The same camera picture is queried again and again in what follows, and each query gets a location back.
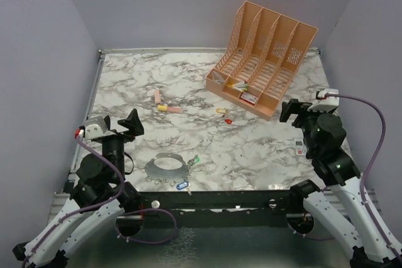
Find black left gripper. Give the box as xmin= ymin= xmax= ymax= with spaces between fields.
xmin=103 ymin=108 xmax=144 ymax=181

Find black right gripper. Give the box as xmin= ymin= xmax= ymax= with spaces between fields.
xmin=280 ymin=97 xmax=333 ymax=155

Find green key tag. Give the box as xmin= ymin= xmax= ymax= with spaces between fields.
xmin=187 ymin=155 xmax=200 ymax=167

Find blue key tag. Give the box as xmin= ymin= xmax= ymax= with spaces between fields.
xmin=176 ymin=181 xmax=190 ymax=190

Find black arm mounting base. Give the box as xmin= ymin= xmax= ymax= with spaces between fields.
xmin=117 ymin=180 xmax=318 ymax=228

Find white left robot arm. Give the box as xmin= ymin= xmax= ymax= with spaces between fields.
xmin=13 ymin=109 xmax=144 ymax=267

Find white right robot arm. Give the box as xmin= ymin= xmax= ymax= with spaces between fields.
xmin=280 ymin=95 xmax=401 ymax=267

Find white paper label card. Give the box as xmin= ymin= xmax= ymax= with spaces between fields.
xmin=294 ymin=139 xmax=307 ymax=156

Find pink eraser stick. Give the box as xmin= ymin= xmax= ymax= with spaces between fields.
xmin=154 ymin=90 xmax=161 ymax=105

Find yellow capped pink tube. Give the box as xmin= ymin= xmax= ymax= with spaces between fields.
xmin=156 ymin=105 xmax=182 ymax=114

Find red white small box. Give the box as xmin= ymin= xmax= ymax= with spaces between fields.
xmin=239 ymin=92 xmax=258 ymax=105

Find coloured markers in organizer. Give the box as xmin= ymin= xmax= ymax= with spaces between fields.
xmin=227 ymin=81 xmax=248 ymax=92

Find peach plastic file organizer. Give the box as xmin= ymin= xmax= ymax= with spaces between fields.
xmin=206 ymin=1 xmax=318 ymax=121

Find yellow key tag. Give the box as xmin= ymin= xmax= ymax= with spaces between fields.
xmin=216 ymin=108 xmax=227 ymax=114

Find clear plastic bag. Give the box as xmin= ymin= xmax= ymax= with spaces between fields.
xmin=211 ymin=70 xmax=225 ymax=85

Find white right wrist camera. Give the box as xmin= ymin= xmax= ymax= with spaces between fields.
xmin=307 ymin=88 xmax=339 ymax=113

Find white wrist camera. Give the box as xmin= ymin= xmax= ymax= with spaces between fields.
xmin=75 ymin=117 xmax=103 ymax=140
xmin=307 ymin=88 xmax=339 ymax=113

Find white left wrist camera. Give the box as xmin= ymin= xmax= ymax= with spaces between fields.
xmin=75 ymin=117 xmax=103 ymax=140

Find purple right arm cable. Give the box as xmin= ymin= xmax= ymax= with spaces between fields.
xmin=287 ymin=93 xmax=401 ymax=252

